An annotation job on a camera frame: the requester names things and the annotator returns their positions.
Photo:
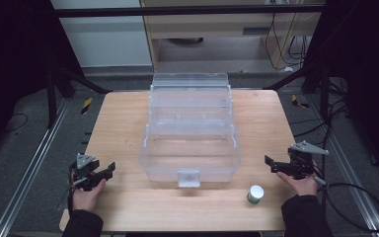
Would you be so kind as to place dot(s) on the black metal stand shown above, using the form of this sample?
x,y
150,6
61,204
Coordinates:
x,y
51,98
324,95

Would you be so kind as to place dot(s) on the person's left hand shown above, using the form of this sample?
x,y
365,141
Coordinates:
x,y
85,197

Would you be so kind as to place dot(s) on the yellow black tape strip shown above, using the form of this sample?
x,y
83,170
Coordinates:
x,y
86,106
298,102

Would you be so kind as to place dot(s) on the black horizontal frame bar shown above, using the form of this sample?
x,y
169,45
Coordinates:
x,y
177,11

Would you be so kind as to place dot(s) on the clear plastic storage box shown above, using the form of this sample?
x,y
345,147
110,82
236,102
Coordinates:
x,y
190,144

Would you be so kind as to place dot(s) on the white cabinet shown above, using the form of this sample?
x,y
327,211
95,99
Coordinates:
x,y
105,39

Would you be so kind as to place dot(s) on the light wooden desk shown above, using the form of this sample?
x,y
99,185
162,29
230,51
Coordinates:
x,y
210,36

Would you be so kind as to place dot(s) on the person's right hand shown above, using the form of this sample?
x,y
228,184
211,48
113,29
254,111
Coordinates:
x,y
301,186

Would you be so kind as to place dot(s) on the aluminium floor rail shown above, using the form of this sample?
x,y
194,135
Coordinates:
x,y
352,171
29,171

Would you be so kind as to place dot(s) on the black curtain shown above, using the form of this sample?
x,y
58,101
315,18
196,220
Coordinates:
x,y
10,65
368,65

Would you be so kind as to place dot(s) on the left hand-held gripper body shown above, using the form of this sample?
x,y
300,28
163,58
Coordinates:
x,y
85,179

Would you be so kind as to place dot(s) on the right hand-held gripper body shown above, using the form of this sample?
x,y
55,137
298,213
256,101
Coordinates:
x,y
301,164

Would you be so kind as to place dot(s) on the small jar with white lid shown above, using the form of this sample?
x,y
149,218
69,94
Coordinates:
x,y
255,193

